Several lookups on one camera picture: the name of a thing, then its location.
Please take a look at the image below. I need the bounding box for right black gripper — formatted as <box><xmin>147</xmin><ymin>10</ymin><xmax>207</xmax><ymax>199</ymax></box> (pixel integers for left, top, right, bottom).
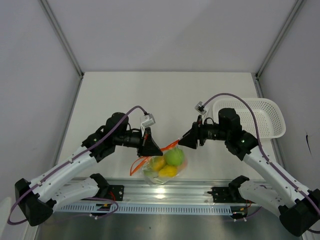
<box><xmin>178</xmin><ymin>115</ymin><xmax>230</xmax><ymax>149</ymax></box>

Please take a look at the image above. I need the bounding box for yellow green mango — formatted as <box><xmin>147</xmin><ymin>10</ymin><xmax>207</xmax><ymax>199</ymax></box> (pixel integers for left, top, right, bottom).
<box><xmin>150</xmin><ymin>156</ymin><xmax>166</xmax><ymax>172</ymax></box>

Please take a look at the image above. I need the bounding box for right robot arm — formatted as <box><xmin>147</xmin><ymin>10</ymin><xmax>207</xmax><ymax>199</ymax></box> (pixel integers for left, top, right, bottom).
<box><xmin>178</xmin><ymin>108</ymin><xmax>320</xmax><ymax>237</ymax></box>

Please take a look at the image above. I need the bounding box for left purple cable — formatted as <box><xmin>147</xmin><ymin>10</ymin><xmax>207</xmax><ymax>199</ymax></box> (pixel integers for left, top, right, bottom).
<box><xmin>6</xmin><ymin>105</ymin><xmax>147</xmax><ymax>225</ymax></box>

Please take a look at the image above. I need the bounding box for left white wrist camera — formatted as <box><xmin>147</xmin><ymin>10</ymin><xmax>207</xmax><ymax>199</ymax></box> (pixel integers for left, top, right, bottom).
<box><xmin>139</xmin><ymin>113</ymin><xmax>156</xmax><ymax>135</ymax></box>

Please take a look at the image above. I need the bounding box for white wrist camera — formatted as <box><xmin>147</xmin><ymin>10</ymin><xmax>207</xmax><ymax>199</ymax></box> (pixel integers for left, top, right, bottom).
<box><xmin>194</xmin><ymin>101</ymin><xmax>207</xmax><ymax>121</ymax></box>
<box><xmin>139</xmin><ymin>113</ymin><xmax>156</xmax><ymax>135</ymax></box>

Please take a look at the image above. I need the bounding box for orange pink peach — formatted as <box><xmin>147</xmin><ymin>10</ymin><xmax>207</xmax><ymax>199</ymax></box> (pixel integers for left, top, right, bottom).
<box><xmin>181</xmin><ymin>160</ymin><xmax>188</xmax><ymax>168</ymax></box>

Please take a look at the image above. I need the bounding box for white slotted cable duct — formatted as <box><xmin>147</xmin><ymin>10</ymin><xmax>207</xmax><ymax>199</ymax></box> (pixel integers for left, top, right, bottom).
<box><xmin>56</xmin><ymin>202</ymin><xmax>255</xmax><ymax>216</ymax></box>

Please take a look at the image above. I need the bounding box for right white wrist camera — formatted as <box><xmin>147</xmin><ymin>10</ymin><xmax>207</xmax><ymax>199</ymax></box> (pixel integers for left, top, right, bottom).
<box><xmin>194</xmin><ymin>101</ymin><xmax>207</xmax><ymax>121</ymax></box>

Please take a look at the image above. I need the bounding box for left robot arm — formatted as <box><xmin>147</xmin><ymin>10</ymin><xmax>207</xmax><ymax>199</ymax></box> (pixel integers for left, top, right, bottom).
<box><xmin>14</xmin><ymin>112</ymin><xmax>163</xmax><ymax>227</ymax></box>

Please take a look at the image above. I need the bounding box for aluminium mounting rail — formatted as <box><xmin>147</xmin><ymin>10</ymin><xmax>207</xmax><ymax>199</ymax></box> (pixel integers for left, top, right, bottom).
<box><xmin>33</xmin><ymin>177</ymin><xmax>307</xmax><ymax>207</ymax></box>

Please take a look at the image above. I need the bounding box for white perforated plastic basket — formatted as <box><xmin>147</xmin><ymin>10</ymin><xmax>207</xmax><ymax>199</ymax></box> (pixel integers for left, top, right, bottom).
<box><xmin>212</xmin><ymin>98</ymin><xmax>286</xmax><ymax>141</ymax></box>

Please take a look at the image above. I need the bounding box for clear zip top bag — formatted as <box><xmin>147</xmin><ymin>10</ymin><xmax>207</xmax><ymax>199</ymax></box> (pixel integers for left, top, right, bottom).
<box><xmin>129</xmin><ymin>140</ymin><xmax>188</xmax><ymax>186</ymax></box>

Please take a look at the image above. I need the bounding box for green apple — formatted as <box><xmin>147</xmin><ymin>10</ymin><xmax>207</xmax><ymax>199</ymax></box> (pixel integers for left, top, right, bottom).
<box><xmin>164</xmin><ymin>147</ymin><xmax>185</xmax><ymax>167</ymax></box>

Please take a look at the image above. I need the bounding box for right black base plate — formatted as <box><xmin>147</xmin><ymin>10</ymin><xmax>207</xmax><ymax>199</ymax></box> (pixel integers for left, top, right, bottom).
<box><xmin>207</xmin><ymin>186</ymin><xmax>246</xmax><ymax>204</ymax></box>

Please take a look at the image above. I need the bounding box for white cauliflower with leaves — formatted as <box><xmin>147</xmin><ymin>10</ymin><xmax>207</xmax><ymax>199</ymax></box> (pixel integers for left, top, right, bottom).
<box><xmin>143</xmin><ymin>169</ymin><xmax>166</xmax><ymax>185</ymax></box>

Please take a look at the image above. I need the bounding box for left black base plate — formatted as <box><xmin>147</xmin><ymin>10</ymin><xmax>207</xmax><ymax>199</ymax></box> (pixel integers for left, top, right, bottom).
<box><xmin>98</xmin><ymin>185</ymin><xmax>125</xmax><ymax>202</ymax></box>

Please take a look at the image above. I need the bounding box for aluminium frame post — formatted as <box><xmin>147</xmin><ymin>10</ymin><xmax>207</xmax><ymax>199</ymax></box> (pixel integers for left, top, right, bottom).
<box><xmin>37</xmin><ymin>0</ymin><xmax>84</xmax><ymax>80</ymax></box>
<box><xmin>254</xmin><ymin>0</ymin><xmax>307</xmax><ymax>80</ymax></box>

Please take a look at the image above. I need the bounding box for right aluminium frame post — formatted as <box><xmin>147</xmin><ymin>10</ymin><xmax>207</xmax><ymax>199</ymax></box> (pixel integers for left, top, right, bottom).
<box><xmin>254</xmin><ymin>0</ymin><xmax>307</xmax><ymax>80</ymax></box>

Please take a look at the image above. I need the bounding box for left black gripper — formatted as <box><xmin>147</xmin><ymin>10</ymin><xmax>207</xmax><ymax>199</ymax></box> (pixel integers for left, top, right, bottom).
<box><xmin>114</xmin><ymin>125</ymin><xmax>163</xmax><ymax>158</ymax></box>

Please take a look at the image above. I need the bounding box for left aluminium frame post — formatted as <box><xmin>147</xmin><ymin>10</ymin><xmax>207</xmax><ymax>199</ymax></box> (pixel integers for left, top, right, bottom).
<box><xmin>37</xmin><ymin>0</ymin><xmax>84</xmax><ymax>80</ymax></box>

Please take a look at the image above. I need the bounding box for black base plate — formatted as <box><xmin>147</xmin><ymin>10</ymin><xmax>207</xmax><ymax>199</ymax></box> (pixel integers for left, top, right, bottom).
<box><xmin>98</xmin><ymin>185</ymin><xmax>125</xmax><ymax>202</ymax></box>
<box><xmin>207</xmin><ymin>186</ymin><xmax>246</xmax><ymax>204</ymax></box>

